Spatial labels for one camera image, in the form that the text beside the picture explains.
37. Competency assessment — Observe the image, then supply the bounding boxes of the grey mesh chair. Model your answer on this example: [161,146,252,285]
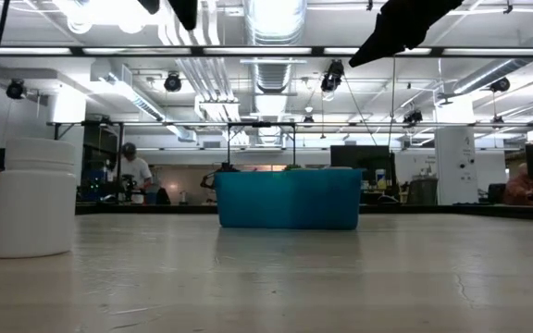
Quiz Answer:
[406,178,440,206]

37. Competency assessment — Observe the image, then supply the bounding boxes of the white pill bottle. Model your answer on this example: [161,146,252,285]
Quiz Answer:
[0,137,79,259]

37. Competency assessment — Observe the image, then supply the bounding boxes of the silver round air duct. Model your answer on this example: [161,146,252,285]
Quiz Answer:
[243,0,308,93]

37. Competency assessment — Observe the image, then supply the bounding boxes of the teal plastic basket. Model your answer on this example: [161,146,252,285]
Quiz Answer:
[214,168,365,231]

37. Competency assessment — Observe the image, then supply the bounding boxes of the person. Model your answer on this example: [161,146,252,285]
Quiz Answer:
[117,142,155,204]
[502,161,533,207]

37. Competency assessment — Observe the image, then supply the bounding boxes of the black aluminium table frame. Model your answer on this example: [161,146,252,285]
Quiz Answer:
[0,202,533,224]

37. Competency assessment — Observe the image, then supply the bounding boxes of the black shelving unit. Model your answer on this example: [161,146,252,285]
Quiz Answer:
[52,120,125,204]

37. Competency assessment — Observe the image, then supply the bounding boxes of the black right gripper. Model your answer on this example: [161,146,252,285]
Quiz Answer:
[349,0,465,68]

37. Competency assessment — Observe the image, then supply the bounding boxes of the white square column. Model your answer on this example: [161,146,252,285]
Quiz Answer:
[47,87,87,154]
[434,99,477,205]

